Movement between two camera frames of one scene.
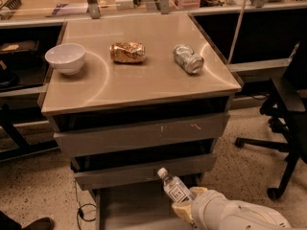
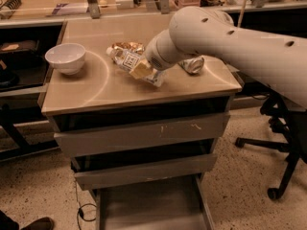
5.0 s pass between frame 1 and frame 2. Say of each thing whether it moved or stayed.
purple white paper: stayed
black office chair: stayed
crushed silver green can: stayed
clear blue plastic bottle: moved
